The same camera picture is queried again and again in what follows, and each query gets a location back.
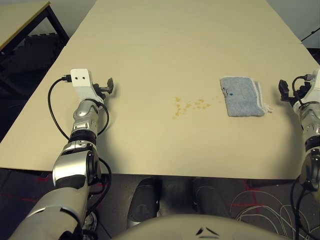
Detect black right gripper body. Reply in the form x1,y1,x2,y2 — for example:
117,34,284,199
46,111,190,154
289,84,311,104

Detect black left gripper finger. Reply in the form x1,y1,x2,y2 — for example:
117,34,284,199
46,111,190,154
106,77,115,96

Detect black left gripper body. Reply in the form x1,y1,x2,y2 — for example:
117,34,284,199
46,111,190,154
92,83,109,101

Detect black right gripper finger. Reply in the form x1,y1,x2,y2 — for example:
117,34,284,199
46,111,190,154
278,79,291,101

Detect blue terry rag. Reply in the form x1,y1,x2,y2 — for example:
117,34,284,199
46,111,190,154
219,75,275,118

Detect brownish liquid spill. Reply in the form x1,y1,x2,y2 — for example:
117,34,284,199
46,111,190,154
171,96,212,120

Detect black foam floor mat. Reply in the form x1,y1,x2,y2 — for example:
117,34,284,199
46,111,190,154
0,31,62,76

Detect dark left robot leg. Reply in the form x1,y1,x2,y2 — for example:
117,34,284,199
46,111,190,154
126,176,161,230

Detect dark robot leg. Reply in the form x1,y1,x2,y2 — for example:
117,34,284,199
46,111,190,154
126,176,161,230
191,176,231,221

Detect dark right robot leg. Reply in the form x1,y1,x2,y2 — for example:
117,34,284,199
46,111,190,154
191,176,231,221

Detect beige robot torso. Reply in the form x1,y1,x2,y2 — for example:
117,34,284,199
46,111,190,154
109,213,285,240

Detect black right camera cable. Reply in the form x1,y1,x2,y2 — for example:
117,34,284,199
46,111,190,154
291,74,313,100

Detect black camera cable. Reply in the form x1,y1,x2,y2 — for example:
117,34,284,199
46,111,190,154
48,74,73,141
291,74,313,100

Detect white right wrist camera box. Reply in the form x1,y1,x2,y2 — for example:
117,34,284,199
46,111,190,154
305,68,320,106

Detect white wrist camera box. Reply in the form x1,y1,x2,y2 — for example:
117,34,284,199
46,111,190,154
305,68,320,106
70,68,99,101

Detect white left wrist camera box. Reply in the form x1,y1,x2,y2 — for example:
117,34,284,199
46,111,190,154
70,68,99,101

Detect black left camera cable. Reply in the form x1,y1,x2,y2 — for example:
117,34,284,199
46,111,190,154
48,74,73,141

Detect beige side table black frame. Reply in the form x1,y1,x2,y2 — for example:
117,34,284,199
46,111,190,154
0,0,70,97

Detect white floor cables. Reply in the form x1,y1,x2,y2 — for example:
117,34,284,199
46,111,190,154
229,188,320,240

